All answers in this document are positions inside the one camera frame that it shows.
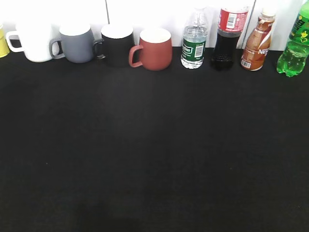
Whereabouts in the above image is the red ceramic mug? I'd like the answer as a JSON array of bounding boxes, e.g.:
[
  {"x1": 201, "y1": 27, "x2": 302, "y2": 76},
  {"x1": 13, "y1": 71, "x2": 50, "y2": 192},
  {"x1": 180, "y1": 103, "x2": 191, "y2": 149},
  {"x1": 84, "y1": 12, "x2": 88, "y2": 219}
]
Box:
[{"x1": 128, "y1": 28, "x2": 172, "y2": 71}]

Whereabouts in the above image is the brown nescafe coffee bottle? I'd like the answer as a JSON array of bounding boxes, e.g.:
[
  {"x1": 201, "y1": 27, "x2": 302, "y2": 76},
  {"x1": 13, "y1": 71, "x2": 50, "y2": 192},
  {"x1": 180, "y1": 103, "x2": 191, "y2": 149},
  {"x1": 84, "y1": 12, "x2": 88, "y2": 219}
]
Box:
[{"x1": 240, "y1": 6, "x2": 276, "y2": 71}]

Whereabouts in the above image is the green soda bottle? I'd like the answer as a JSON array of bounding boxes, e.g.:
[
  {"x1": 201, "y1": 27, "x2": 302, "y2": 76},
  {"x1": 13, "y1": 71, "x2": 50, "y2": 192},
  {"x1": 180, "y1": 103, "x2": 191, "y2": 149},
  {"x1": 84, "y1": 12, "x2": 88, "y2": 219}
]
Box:
[{"x1": 277, "y1": 1, "x2": 309, "y2": 77}]

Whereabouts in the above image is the clear cestbon water bottle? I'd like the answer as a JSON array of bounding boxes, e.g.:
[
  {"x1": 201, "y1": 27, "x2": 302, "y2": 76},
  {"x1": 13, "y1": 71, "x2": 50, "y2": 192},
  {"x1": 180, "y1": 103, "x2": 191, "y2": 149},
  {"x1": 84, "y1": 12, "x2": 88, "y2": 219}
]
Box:
[{"x1": 181, "y1": 6, "x2": 209, "y2": 69}]

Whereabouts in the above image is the grey ceramic mug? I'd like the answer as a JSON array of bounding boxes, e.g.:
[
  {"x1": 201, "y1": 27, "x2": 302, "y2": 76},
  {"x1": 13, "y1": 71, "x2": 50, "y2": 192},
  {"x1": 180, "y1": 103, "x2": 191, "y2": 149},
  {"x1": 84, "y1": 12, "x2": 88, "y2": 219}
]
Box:
[{"x1": 49, "y1": 22, "x2": 94, "y2": 63}]

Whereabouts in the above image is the white ceramic mug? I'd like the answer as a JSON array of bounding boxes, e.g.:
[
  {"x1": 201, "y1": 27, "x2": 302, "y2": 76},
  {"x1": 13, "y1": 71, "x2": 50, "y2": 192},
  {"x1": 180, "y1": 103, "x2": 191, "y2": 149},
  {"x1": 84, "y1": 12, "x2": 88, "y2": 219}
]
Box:
[{"x1": 5, "y1": 21, "x2": 55, "y2": 62}]

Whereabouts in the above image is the black ceramic mug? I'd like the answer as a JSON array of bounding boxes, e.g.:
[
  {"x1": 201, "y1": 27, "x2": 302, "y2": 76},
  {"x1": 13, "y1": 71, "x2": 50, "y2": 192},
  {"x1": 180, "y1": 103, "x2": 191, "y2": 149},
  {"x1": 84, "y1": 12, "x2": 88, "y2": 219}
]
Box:
[{"x1": 93, "y1": 24, "x2": 135, "y2": 67}]

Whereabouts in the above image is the yellow plastic cup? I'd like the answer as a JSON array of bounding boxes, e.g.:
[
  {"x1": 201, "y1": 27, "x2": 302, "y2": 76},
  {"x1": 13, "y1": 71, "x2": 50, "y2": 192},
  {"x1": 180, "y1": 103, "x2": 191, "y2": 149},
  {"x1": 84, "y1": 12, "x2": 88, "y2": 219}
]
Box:
[{"x1": 0, "y1": 23, "x2": 10, "y2": 58}]

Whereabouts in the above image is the dark cola bottle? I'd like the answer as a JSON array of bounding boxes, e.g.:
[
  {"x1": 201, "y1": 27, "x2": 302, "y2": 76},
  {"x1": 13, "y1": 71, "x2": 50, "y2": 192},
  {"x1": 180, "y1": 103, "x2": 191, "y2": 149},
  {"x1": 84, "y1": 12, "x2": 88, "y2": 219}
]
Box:
[{"x1": 211, "y1": 4, "x2": 249, "y2": 71}]

